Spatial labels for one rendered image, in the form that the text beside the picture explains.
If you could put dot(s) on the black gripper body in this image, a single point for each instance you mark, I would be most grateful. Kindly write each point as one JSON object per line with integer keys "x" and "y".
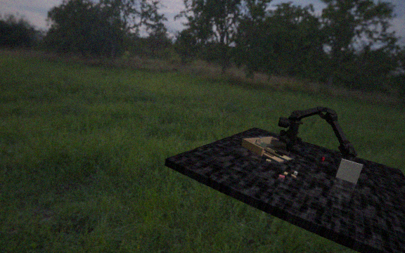
{"x": 292, "y": 137}

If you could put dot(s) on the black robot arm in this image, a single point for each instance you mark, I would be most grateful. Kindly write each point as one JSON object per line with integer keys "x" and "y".
{"x": 346, "y": 148}

